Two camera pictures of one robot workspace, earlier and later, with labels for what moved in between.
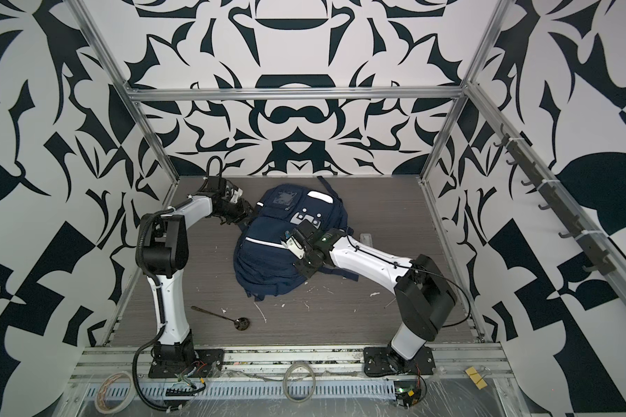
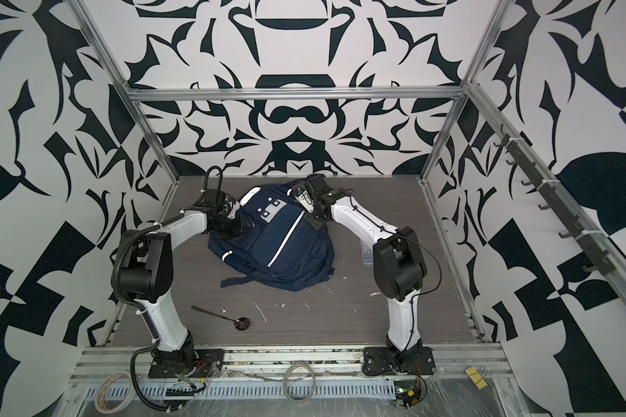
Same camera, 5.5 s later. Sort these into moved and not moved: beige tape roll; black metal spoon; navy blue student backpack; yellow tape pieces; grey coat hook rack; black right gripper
Moved: navy blue student backpack; black right gripper
Not moved: beige tape roll; grey coat hook rack; black metal spoon; yellow tape pieces
